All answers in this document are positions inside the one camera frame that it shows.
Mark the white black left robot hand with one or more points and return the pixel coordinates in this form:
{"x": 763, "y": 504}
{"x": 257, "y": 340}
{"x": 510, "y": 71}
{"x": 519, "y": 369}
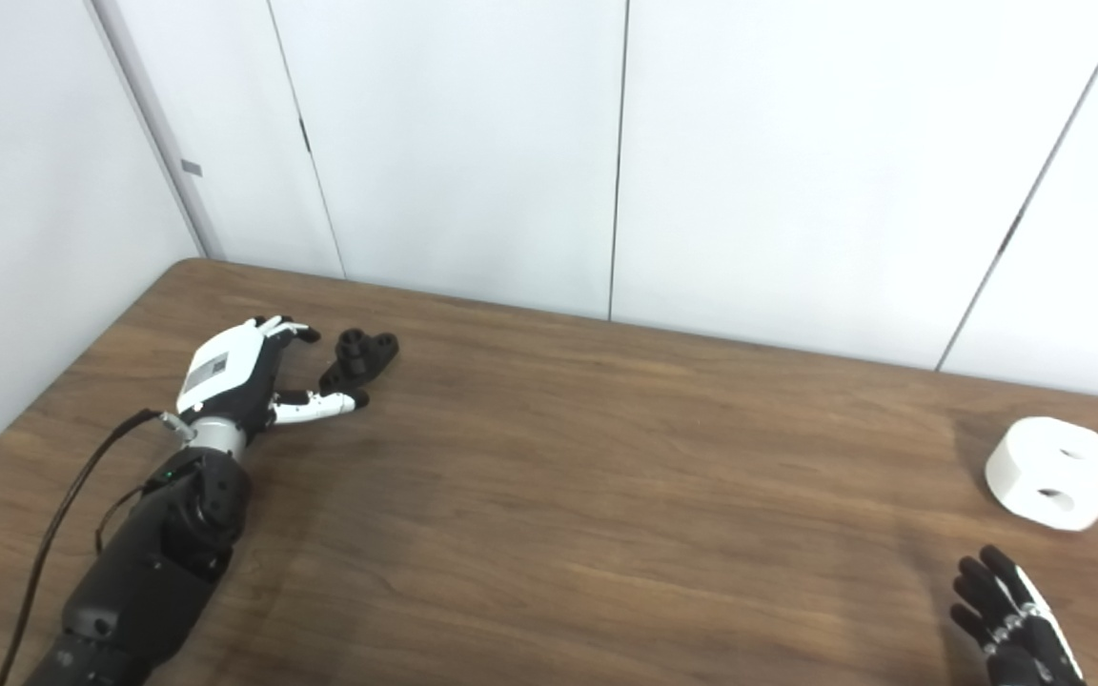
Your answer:
{"x": 225, "y": 367}

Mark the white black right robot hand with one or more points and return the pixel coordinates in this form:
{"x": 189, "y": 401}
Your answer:
{"x": 1021, "y": 638}

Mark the black flanged holder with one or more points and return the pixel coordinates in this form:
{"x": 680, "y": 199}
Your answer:
{"x": 358, "y": 357}

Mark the round white piece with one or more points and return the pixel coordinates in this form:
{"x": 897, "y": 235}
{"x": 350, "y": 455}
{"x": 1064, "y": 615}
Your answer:
{"x": 1035, "y": 462}

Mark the small grey wall tag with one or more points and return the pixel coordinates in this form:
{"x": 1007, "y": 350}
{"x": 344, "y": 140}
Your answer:
{"x": 192, "y": 168}

